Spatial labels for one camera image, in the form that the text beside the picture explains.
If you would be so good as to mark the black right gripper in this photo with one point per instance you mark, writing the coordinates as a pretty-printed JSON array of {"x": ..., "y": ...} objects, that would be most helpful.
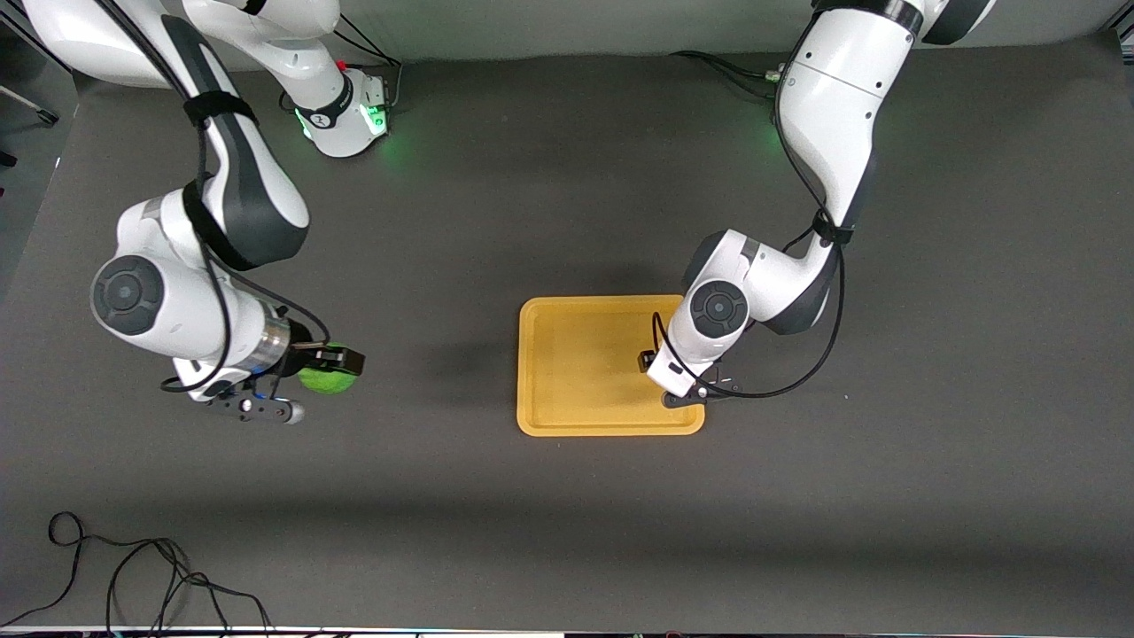
[{"x": 299, "y": 356}]

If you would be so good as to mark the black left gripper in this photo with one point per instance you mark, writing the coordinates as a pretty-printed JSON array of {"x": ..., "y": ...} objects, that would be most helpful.
[{"x": 646, "y": 361}]

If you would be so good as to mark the yellow plastic tray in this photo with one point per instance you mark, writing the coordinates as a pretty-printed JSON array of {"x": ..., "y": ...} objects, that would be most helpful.
[{"x": 576, "y": 372}]

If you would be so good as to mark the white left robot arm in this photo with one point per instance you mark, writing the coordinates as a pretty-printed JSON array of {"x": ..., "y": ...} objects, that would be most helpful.
[{"x": 833, "y": 106}]

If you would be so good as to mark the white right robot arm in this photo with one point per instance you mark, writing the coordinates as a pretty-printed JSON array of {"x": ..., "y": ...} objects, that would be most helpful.
[{"x": 177, "y": 301}]

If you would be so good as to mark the green apple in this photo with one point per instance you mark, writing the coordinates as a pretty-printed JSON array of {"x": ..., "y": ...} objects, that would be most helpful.
[{"x": 328, "y": 383}]

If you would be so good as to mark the black stand leg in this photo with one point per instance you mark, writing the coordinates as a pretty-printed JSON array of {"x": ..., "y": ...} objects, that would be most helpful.
[{"x": 40, "y": 113}]

